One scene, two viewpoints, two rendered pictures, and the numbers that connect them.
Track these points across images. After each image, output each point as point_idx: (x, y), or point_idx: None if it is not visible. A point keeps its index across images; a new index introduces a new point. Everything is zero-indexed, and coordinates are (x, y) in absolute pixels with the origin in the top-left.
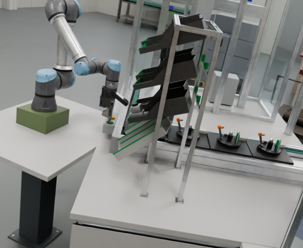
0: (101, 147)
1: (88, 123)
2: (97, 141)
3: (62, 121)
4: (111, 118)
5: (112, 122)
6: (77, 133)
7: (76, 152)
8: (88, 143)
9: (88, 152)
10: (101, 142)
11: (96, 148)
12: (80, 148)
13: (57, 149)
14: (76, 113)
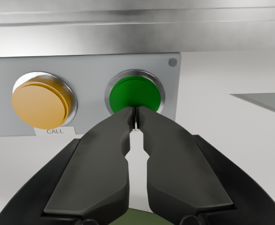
0: (238, 73)
1: (40, 156)
2: (185, 100)
3: (118, 224)
4: (131, 110)
5: (146, 82)
6: (144, 165)
7: None
8: (214, 122)
9: (272, 110)
10: (196, 81)
11: (253, 89)
12: (256, 137)
13: (264, 183)
14: None
